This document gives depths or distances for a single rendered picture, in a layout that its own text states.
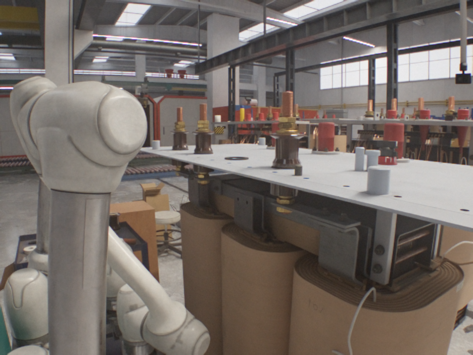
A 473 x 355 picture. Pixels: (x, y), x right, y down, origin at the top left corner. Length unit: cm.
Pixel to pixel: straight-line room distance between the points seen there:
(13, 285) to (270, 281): 86
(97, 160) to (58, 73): 1088
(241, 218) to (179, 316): 50
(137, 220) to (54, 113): 179
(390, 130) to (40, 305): 133
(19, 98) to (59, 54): 1080
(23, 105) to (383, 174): 65
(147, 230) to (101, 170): 181
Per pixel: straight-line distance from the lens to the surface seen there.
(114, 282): 117
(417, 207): 53
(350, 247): 80
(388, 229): 81
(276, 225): 117
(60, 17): 1176
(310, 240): 105
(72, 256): 55
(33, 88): 66
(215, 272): 151
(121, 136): 48
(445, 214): 50
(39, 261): 138
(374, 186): 58
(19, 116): 66
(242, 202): 115
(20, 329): 129
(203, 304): 162
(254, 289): 115
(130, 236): 189
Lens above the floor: 147
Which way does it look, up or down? 9 degrees down
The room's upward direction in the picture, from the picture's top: straight up
